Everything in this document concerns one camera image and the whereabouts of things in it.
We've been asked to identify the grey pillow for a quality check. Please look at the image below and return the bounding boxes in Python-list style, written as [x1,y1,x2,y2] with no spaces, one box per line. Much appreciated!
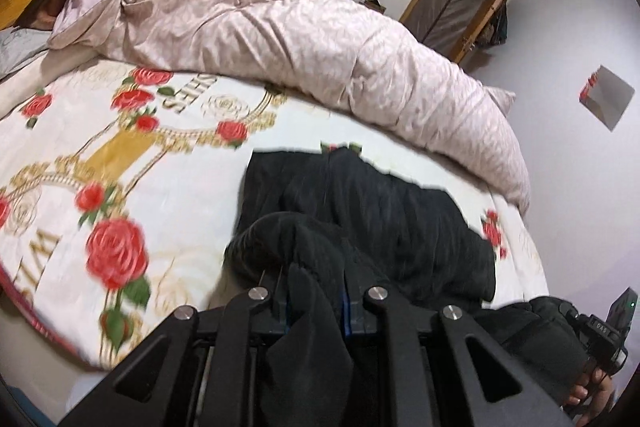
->
[0,27,52,78]

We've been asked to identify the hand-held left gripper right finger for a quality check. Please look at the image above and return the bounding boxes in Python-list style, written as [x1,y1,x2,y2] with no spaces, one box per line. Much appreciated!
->
[342,263,576,427]

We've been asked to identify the grey wall panel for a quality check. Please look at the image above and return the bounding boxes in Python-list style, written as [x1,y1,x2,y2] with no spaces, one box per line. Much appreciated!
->
[578,65,639,134]

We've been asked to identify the person's right hand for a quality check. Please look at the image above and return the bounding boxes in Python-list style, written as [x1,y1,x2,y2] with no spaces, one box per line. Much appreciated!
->
[563,365,616,427]

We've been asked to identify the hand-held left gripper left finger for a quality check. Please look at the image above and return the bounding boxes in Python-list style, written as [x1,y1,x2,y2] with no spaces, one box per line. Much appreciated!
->
[57,274,294,427]

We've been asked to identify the rose printed blanket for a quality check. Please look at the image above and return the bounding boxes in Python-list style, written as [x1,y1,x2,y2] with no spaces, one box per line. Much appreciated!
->
[0,56,547,374]

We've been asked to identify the hanging bags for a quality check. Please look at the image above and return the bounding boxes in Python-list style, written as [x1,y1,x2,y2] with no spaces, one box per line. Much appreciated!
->
[474,0,509,52]

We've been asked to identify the pink patterned duvet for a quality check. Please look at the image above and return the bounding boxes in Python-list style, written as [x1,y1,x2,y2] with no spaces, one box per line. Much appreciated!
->
[49,0,533,217]

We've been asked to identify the black hooded puffer jacket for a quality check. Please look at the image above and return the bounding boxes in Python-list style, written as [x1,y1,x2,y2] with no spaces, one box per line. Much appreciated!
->
[222,146,592,427]

